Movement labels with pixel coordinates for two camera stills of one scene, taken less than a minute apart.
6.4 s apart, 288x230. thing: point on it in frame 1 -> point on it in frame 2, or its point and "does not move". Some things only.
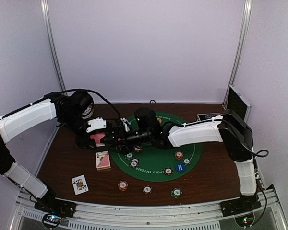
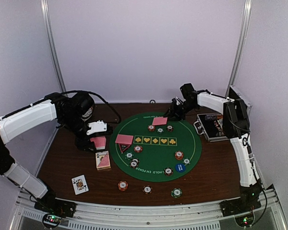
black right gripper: x=124 y=141 -> x=174 y=112
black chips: x=134 y=163 does not move
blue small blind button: x=180 y=167 does not move
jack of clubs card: x=79 y=184 does not move
